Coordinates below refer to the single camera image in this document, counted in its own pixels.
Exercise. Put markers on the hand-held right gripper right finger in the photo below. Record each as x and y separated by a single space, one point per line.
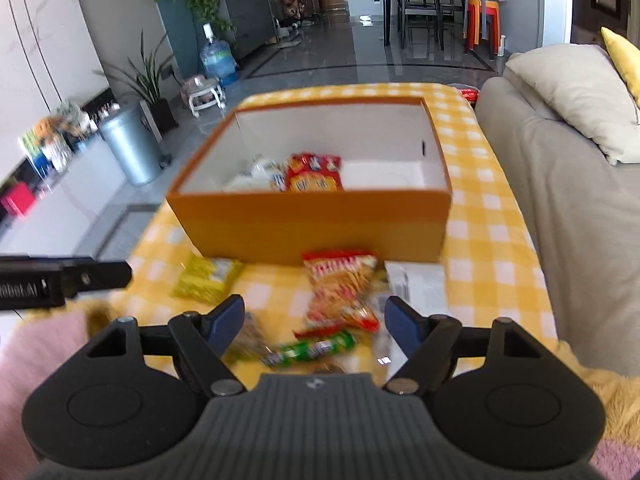
402 327

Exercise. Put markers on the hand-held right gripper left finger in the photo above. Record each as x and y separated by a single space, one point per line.
227 321

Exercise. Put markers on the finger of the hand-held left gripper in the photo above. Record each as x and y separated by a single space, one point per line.
100 275

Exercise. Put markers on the brown speckled snack packet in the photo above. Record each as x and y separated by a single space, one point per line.
250 335

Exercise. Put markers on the orange chips packet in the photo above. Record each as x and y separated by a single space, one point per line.
340 285

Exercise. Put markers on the red and brown wafer packet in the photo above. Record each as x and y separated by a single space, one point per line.
320 331

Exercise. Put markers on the green sausage stick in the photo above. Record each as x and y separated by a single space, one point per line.
312 349

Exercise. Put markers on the orange cardboard box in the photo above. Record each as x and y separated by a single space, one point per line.
310 210

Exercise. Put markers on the yellow-green snack packet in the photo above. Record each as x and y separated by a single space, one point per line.
207 277

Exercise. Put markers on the white low console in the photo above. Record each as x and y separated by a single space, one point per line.
70 200

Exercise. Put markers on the pink cloth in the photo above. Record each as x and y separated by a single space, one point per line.
35 370

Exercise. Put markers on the red box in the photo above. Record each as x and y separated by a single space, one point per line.
16 200

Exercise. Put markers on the yellow checkered tablecloth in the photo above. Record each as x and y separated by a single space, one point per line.
490 240

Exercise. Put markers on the metal trash bin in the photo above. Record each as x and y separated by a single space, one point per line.
130 145

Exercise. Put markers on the colourful items on console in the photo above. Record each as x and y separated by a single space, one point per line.
55 140

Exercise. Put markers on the white and brown snack packet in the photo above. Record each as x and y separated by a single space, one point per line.
252 175

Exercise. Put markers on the red cracker packet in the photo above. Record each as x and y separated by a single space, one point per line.
314 172

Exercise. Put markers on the beige sofa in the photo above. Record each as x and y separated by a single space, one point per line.
565 220

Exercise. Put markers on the potted long-leaf plant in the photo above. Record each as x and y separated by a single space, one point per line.
150 85

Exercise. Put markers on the small white stool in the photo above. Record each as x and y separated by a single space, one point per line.
205 97

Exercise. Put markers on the yellow fluffy blanket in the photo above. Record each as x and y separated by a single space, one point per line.
610 395

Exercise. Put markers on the red packet behind table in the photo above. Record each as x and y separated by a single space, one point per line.
469 95

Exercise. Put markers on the blue water jug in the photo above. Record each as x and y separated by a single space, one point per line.
219 62

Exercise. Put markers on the beige pillow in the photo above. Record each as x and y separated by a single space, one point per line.
575 95

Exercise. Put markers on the grey cabinet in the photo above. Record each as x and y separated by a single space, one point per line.
247 15

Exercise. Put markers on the stack of orange stools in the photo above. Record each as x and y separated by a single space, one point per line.
482 22

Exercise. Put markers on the yellow pillow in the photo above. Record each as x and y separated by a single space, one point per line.
624 57

